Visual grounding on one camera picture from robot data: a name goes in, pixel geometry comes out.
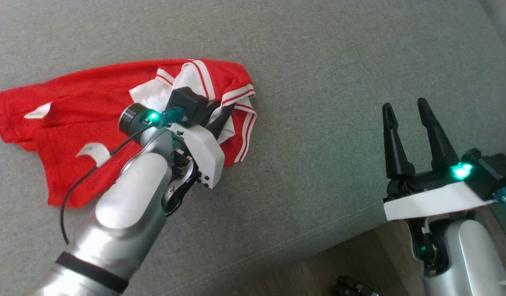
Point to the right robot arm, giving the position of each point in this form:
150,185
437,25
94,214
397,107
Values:
466,255

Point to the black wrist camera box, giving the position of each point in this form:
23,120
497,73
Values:
493,168
187,102

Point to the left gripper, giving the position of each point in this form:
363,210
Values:
203,150

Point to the large grey sofa chaise cushion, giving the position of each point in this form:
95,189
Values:
318,61

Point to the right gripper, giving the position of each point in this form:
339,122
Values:
433,203

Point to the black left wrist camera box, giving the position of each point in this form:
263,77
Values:
187,102

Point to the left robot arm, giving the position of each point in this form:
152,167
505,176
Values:
125,205

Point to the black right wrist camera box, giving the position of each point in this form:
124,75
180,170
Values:
493,168

